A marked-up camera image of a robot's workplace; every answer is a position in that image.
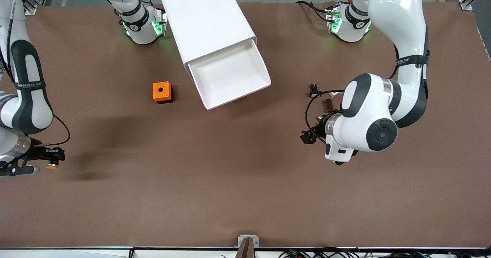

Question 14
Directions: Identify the black cable bundle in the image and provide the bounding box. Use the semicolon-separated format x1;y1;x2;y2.
278;247;491;258

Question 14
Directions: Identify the black left base cable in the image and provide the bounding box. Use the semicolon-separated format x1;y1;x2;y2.
295;0;331;22

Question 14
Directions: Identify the orange box with hole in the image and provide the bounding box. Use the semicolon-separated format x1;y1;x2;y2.
152;81;173;104

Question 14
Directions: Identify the brown table mat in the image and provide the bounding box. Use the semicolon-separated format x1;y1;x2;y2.
0;1;491;249

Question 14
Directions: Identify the grey mounting bracket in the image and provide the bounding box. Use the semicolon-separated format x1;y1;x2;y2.
237;235;260;248

